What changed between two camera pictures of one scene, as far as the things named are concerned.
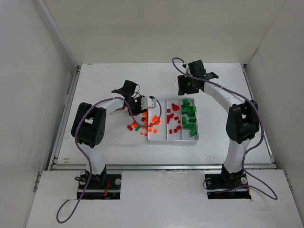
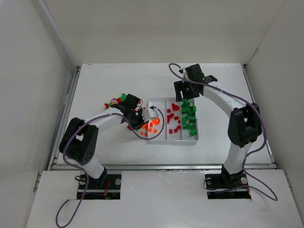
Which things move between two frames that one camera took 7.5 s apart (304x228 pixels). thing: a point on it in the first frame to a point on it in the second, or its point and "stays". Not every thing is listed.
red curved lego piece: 169,116 stays
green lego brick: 185,103 stays
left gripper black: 137,107 to 137,121
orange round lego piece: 155,118 stays
